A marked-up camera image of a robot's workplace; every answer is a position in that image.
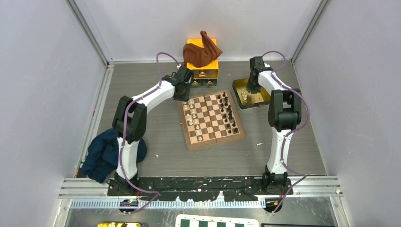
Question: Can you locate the yellow metal tray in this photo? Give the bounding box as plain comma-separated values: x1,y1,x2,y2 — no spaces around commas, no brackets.
232,78,270,110

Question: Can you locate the wooden chess board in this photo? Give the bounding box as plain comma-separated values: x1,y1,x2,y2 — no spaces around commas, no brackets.
178,90,245,149

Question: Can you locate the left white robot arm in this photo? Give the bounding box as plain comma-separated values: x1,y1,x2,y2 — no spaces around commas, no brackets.
112,65,194,195

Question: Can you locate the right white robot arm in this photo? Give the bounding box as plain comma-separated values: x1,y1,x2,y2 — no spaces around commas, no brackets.
246,56,302,194

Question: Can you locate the green white chess mat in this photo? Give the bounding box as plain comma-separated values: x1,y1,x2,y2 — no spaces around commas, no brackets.
175,214,261,227

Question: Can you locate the yellow drawer box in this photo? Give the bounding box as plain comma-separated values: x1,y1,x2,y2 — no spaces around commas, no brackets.
186,59,219,87

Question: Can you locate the brown cloth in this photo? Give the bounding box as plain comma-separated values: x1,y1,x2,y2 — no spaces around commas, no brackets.
182,30,223,68

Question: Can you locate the dark blue cloth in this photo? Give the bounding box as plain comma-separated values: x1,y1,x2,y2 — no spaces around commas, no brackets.
80,128,148,184

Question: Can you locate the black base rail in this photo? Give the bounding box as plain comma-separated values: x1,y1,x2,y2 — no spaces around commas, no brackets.
106,176,293,202

